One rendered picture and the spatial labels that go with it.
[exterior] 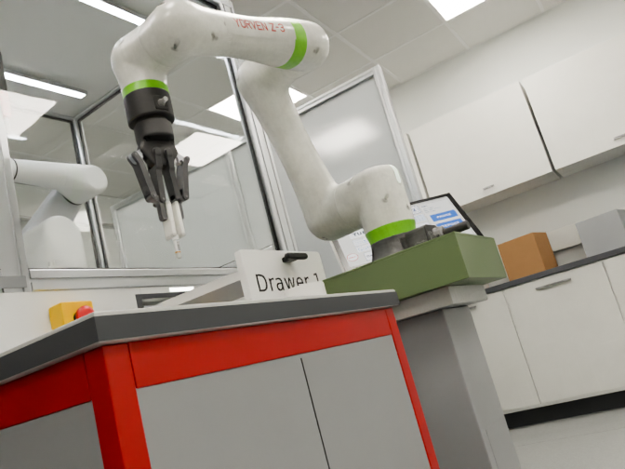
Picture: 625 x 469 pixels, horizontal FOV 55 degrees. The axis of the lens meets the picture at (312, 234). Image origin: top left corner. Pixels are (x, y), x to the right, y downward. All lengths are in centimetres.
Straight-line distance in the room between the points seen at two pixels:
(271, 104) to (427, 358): 74
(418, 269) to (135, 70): 70
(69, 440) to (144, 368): 10
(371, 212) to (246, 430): 87
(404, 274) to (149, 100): 63
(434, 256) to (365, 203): 28
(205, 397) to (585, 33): 466
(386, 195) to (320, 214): 19
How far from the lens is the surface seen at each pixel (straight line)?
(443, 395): 140
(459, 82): 520
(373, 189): 149
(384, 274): 134
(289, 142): 159
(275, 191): 199
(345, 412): 87
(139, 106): 124
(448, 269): 129
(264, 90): 160
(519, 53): 514
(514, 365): 418
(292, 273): 133
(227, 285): 126
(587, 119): 454
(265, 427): 73
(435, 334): 138
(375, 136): 313
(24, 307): 127
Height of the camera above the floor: 65
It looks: 13 degrees up
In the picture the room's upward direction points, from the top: 15 degrees counter-clockwise
